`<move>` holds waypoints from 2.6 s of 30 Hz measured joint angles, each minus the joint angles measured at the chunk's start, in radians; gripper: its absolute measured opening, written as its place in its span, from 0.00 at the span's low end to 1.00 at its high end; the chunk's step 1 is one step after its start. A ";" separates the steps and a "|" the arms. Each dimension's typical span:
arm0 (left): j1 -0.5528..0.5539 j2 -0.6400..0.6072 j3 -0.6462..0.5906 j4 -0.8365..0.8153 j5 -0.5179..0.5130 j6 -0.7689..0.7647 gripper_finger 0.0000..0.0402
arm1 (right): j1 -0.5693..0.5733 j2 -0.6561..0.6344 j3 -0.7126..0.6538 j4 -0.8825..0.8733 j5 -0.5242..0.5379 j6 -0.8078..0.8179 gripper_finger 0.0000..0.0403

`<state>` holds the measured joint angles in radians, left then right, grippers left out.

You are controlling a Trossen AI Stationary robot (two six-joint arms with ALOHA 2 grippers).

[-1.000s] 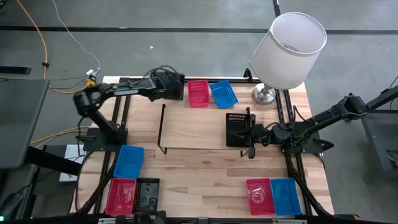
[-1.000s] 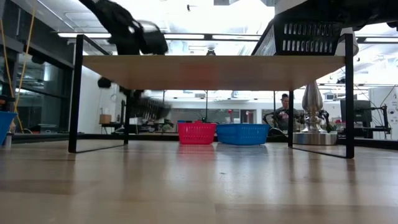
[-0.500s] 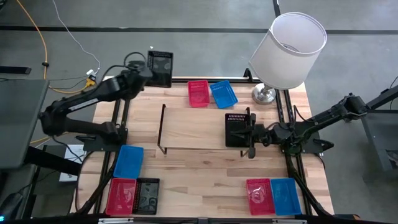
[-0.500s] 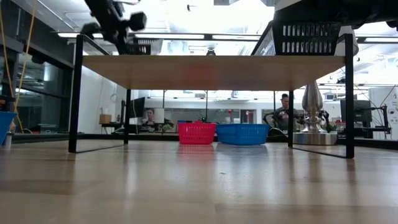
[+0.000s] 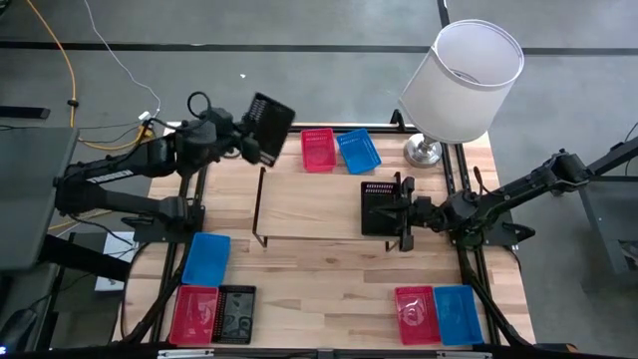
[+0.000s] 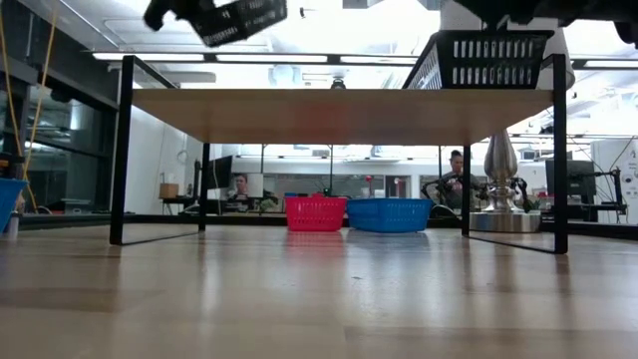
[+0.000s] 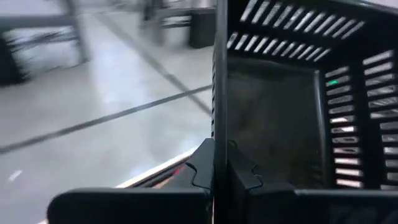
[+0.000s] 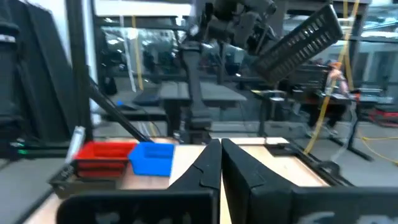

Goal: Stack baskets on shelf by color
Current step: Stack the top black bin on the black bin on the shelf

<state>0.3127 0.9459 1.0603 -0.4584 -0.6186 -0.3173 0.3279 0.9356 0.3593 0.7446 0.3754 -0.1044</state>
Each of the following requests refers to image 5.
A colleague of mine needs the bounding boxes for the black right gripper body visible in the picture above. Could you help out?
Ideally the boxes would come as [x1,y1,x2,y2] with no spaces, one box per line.
[396,172,435,253]

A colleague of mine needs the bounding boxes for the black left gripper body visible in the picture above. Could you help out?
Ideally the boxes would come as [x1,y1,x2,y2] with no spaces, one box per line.
[213,107,262,167]

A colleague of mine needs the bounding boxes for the black plastic basket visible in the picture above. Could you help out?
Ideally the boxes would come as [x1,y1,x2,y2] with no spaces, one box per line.
[360,180,406,237]
[211,284,257,345]
[240,91,297,169]

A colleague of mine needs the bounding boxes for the blue plastic basket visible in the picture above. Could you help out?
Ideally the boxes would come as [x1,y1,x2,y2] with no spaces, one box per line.
[335,128,383,176]
[433,283,485,347]
[180,231,232,289]

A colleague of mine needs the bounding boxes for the red plastic basket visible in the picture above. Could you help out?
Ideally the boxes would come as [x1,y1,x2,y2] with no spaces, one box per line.
[300,127,338,174]
[394,285,443,346]
[167,284,220,346]

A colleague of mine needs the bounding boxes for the silver lamp with white shade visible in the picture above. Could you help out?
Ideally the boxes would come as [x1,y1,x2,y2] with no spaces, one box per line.
[397,18,525,170]

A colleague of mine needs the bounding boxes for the white paper sheet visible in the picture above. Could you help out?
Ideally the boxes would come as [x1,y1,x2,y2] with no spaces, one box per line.
[94,230,139,293]

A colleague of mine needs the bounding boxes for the dark grey metal stand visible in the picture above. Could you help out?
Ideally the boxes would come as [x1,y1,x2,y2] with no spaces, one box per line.
[552,134,638,293]

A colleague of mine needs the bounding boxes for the grey desk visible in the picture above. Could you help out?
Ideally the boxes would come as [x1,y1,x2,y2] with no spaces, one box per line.
[0,126,80,271]

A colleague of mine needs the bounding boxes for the black computer mouse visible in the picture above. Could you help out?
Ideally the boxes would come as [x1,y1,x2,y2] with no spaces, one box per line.
[0,307,39,353]

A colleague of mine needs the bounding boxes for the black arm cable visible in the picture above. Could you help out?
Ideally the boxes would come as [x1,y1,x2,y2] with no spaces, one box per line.
[186,91,213,121]

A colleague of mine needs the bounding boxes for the black metal table frame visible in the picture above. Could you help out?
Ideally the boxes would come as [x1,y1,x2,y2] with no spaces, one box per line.
[119,108,537,350]

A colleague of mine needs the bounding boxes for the white cable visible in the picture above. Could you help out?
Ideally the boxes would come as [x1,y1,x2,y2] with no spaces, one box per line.
[82,0,163,117]

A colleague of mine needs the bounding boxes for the silver metal bracket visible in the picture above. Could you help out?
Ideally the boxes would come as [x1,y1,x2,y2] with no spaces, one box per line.
[437,350,493,359]
[158,348,215,359]

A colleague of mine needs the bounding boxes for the yellow floor cable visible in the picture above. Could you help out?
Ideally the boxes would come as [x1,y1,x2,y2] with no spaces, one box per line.
[47,207,116,231]

